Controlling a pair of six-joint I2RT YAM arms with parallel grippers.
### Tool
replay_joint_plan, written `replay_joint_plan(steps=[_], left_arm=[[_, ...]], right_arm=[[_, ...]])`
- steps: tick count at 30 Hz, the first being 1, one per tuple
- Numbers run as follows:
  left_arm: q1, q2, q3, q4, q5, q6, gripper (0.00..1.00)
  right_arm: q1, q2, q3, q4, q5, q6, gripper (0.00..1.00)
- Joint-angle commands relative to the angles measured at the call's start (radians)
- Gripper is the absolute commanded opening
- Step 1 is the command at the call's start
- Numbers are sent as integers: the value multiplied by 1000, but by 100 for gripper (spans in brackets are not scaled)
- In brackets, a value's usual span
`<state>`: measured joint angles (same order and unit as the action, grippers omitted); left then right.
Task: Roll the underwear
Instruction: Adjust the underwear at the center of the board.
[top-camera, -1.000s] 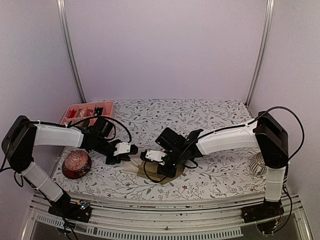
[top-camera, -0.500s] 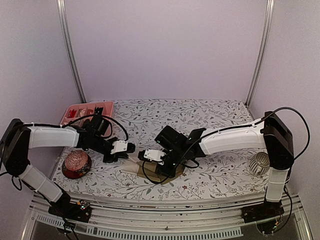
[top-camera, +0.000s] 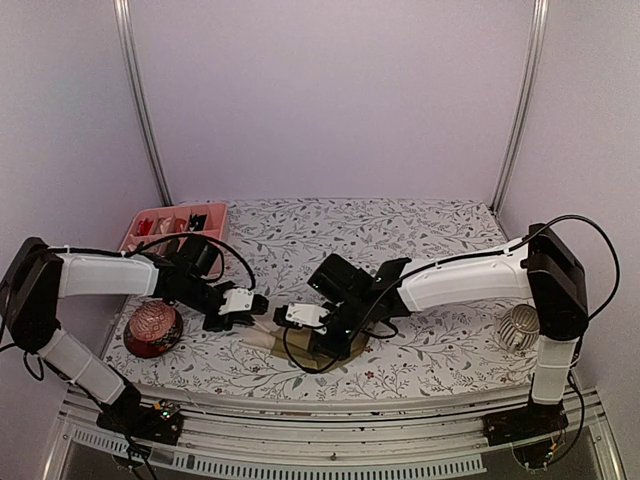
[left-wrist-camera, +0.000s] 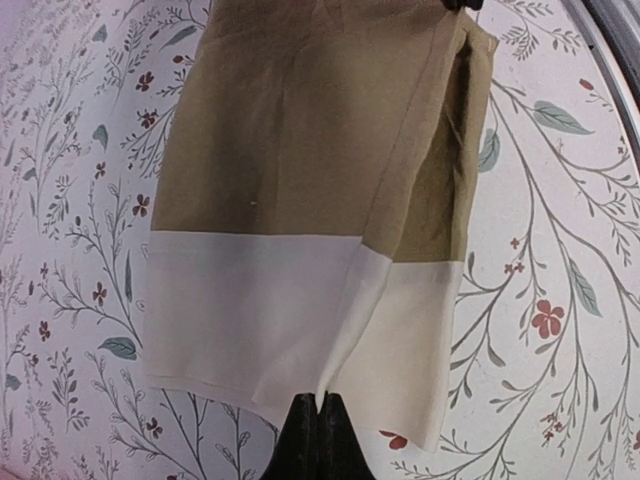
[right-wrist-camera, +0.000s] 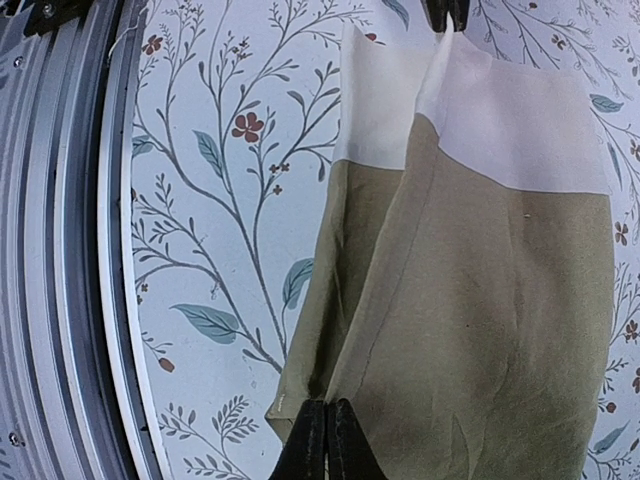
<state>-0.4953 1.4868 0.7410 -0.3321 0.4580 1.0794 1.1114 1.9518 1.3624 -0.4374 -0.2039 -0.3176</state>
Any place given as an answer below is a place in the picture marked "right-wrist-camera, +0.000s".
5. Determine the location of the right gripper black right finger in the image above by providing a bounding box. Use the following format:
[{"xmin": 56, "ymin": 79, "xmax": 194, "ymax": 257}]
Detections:
[{"xmin": 326, "ymin": 399, "xmax": 387, "ymax": 480}]

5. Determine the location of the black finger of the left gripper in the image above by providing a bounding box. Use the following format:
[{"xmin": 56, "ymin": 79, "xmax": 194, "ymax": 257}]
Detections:
[{"xmin": 424, "ymin": 0, "xmax": 471, "ymax": 33}]

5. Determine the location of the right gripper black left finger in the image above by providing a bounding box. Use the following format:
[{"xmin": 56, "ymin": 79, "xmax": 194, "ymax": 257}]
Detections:
[{"xmin": 269, "ymin": 400, "xmax": 326, "ymax": 480}]

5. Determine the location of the tan beige underwear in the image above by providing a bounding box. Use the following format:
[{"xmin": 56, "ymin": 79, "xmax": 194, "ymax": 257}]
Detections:
[{"xmin": 266, "ymin": 27, "xmax": 614, "ymax": 479}]

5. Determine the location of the floral patterned table cloth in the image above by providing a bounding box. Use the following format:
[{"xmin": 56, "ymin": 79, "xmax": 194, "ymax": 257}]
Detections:
[{"xmin": 130, "ymin": 1, "xmax": 639, "ymax": 479}]

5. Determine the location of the aluminium front rail frame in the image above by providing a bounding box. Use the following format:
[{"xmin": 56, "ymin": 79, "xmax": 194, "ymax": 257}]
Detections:
[{"xmin": 1, "ymin": 1, "xmax": 171, "ymax": 479}]

